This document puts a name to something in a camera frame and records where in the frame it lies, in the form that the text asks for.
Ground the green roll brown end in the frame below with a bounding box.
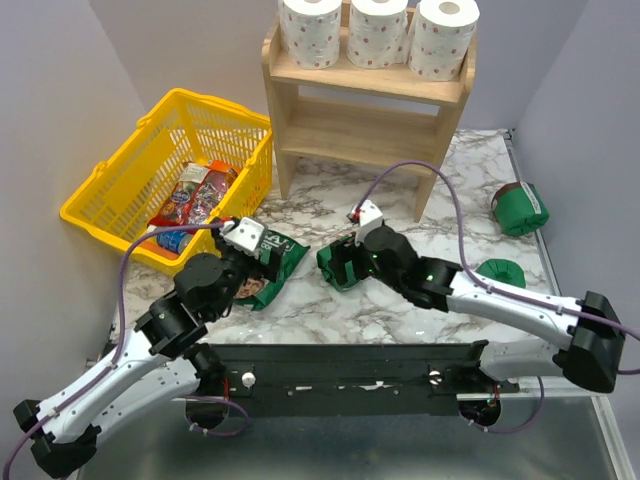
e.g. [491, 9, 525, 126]
[316, 233, 355, 292]

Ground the floral paper towel roll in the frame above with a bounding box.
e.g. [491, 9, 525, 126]
[408, 0, 480, 82]
[346, 0, 409, 69]
[278, 0, 342, 70]

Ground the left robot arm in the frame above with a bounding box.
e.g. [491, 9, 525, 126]
[14, 227, 284, 479]

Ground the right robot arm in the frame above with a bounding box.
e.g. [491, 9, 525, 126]
[327, 225, 626, 393]

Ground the wooden two-tier shelf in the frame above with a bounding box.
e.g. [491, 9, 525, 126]
[262, 1, 477, 216]

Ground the green chip bag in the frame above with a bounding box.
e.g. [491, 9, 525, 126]
[234, 230, 310, 311]

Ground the blue label bottle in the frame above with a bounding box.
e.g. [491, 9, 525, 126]
[149, 231, 193, 255]

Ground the red candy bag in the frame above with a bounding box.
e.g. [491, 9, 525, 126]
[149, 162, 238, 227]

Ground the orange snack packet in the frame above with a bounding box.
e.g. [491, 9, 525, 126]
[208, 160, 241, 178]

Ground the yellow plastic shopping basket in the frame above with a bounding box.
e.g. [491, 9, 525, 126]
[60, 88, 273, 253]

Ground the green wrapped roll upright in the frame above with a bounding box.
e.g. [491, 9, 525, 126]
[476, 258, 526, 288]

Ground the green wrapped roll far right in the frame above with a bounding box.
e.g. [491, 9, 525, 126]
[491, 182, 550, 237]

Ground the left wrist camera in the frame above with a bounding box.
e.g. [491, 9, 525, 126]
[220, 217, 268, 259]

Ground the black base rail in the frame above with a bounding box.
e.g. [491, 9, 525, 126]
[195, 341, 496, 418]

